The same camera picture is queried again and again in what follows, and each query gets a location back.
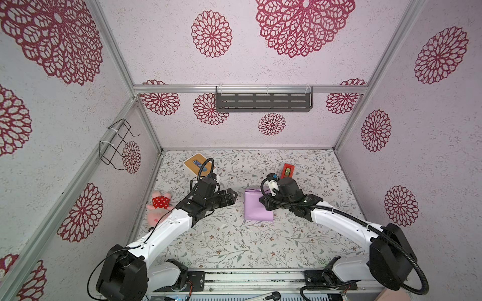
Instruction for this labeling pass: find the black knob handle front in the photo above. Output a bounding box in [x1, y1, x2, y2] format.
[245, 291, 281, 301]

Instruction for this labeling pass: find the white box with wooden lid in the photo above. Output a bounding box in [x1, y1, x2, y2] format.
[183, 153, 212, 176]

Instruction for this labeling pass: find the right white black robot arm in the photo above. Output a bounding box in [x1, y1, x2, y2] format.
[259, 173, 429, 295]

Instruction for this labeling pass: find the red tape dispenser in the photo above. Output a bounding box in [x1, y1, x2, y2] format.
[281, 163, 295, 179]

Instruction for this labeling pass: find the black wire wall rack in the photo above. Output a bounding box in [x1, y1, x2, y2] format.
[98, 119, 142, 174]

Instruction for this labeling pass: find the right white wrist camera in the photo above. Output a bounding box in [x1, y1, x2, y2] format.
[267, 173, 280, 197]

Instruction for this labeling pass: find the pink object bottom right corner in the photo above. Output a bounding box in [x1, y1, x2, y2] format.
[375, 289, 399, 301]

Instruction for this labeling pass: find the pink plush toy red dress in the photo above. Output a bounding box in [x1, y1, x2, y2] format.
[146, 191, 174, 227]

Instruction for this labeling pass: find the pink wrapping paper sheet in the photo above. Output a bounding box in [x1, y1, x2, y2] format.
[244, 189, 274, 222]

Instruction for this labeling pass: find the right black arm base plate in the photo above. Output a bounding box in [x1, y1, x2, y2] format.
[303, 269, 359, 290]

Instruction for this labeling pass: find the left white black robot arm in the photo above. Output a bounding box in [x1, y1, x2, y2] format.
[95, 176, 238, 300]

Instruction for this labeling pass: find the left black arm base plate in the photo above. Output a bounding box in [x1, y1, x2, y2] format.
[165, 271, 206, 292]

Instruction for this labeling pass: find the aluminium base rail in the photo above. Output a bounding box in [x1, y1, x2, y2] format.
[142, 266, 385, 301]

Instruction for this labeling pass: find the grey slotted wall shelf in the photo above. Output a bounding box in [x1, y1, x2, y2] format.
[215, 86, 313, 113]

